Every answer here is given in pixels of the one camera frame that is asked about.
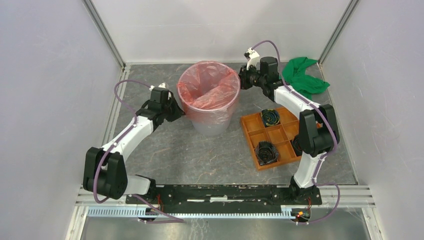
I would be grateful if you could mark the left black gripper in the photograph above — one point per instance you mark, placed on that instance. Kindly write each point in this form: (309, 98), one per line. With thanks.
(178, 113)

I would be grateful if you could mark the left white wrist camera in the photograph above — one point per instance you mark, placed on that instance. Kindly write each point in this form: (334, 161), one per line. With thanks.
(163, 85)

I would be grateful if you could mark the green cloth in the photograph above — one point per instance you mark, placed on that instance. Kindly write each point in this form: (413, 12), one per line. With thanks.
(294, 73)

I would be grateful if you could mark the red plastic trash bag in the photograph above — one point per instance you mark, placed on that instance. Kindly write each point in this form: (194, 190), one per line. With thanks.
(209, 92)

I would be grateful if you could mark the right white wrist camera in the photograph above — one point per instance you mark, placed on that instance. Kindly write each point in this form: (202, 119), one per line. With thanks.
(252, 57)

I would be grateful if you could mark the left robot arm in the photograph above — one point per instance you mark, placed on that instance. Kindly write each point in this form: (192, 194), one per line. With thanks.
(105, 173)

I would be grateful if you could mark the grey trash bin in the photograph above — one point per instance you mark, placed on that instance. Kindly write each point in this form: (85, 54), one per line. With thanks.
(210, 126)

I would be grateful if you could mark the orange compartment tray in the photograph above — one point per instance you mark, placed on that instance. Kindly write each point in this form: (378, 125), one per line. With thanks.
(279, 136)

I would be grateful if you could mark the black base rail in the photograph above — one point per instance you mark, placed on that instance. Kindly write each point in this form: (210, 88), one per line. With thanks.
(230, 198)

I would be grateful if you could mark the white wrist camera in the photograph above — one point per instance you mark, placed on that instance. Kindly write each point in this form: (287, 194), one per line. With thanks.
(163, 85)
(252, 57)

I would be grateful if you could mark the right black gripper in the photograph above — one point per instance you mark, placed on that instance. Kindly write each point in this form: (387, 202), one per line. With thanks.
(243, 74)

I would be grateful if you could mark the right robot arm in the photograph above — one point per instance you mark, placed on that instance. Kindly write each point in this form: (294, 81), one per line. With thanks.
(318, 134)

